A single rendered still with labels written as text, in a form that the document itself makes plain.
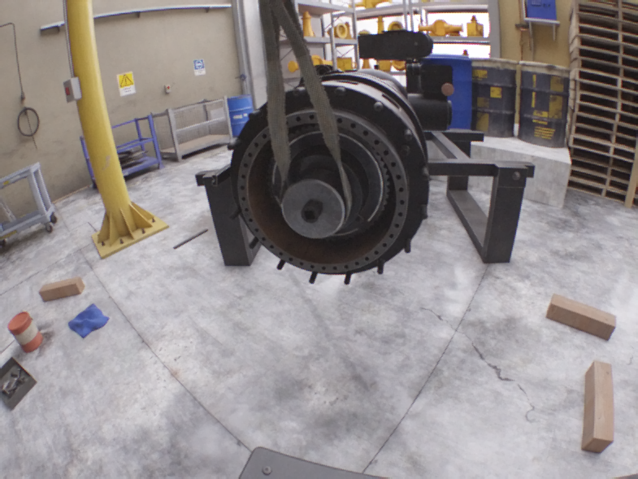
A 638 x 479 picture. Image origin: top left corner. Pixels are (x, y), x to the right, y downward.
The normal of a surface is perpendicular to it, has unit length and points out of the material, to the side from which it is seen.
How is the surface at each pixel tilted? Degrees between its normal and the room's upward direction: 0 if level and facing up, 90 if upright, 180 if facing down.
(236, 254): 90
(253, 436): 0
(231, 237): 90
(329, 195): 90
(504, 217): 90
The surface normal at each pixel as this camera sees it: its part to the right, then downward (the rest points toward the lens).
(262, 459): -0.09, -0.87
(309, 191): -0.22, 0.49
